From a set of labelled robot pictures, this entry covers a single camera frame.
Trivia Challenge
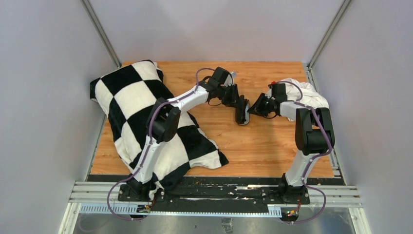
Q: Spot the black glasses case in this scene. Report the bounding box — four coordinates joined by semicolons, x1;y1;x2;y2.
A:
235;99;250;125

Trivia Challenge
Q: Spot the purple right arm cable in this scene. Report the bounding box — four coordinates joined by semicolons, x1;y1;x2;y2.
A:
271;80;333;224

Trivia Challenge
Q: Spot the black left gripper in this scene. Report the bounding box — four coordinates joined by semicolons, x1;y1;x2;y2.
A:
217;83;244;109

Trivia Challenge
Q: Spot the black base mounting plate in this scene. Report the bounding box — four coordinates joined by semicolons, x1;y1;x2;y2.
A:
117;176;310;214

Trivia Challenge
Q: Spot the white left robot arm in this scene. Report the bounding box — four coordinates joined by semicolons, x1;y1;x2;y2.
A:
126;67;250;201

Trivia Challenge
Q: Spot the aluminium frame rail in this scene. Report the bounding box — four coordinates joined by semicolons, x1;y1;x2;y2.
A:
59;176;371;234

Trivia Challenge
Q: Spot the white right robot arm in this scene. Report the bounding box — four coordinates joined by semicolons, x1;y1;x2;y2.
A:
248;81;335;204

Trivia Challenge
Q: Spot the black white checkered pillow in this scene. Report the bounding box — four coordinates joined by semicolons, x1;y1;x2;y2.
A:
90;60;228;200

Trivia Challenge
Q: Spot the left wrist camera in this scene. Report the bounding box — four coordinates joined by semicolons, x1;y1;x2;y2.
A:
230;72;237;83

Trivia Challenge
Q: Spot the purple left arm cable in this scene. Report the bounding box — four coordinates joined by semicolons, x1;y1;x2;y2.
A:
106;67;217;221

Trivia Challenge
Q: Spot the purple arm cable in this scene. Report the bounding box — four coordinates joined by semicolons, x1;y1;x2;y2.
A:
106;67;217;221
271;80;333;224

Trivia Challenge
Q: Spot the crumpled white cloth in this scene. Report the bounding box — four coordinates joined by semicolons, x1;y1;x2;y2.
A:
282;78;329;108

